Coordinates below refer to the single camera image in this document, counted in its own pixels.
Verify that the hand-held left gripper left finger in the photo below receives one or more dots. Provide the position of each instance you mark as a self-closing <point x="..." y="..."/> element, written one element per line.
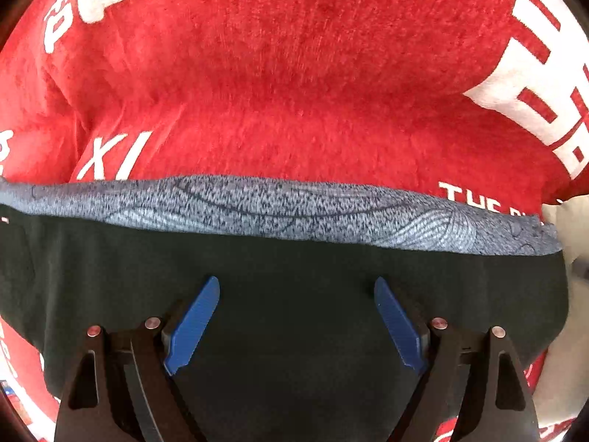
<point x="191" y="327"/>

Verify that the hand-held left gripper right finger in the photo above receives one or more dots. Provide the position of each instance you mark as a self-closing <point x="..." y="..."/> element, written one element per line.
<point x="399" y="324"/>

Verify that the beige pillow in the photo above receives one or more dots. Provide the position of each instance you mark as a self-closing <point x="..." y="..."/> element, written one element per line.
<point x="573" y="313"/>

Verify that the red printed blanket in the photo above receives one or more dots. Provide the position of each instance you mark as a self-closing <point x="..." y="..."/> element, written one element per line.
<point x="285" y="78"/>

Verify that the black pants with grey waistband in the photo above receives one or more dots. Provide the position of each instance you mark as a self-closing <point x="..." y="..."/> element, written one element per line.
<point x="294" y="294"/>

